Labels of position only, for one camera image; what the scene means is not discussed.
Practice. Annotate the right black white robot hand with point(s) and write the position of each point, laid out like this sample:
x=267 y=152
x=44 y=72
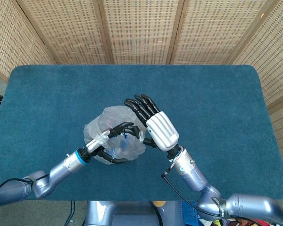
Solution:
x=161 y=129

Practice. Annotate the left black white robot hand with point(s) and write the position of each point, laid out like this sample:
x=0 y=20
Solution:
x=96 y=142

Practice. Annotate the clear plastic bag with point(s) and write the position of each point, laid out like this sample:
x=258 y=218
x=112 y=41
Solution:
x=113 y=117

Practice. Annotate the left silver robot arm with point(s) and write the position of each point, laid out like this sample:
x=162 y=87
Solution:
x=61 y=168

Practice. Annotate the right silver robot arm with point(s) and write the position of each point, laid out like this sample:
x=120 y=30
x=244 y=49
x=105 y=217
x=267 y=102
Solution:
x=195 y=174

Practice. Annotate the blue package inside bag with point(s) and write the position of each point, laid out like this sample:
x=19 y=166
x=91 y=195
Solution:
x=127 y=137

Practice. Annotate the teal carpet mat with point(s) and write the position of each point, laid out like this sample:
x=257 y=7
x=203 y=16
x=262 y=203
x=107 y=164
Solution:
x=202 y=82

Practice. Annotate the orange round object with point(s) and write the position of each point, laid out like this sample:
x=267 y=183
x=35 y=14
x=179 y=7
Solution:
x=160 y=204

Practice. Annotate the silver blue robot torso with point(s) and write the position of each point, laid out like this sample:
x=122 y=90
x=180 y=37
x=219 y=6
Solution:
x=122 y=214

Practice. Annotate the blue plastic basket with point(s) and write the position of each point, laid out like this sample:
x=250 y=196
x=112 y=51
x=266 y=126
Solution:
x=189 y=210

